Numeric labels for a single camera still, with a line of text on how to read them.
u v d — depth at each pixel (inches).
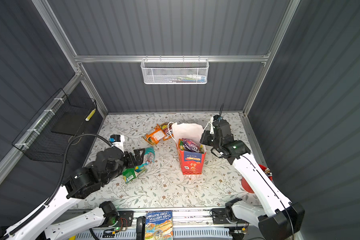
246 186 33.1
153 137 39.9
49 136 27.8
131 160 22.4
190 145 34.7
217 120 25.8
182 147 34.9
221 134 21.4
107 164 18.1
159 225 27.4
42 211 15.9
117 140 22.0
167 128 41.4
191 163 30.2
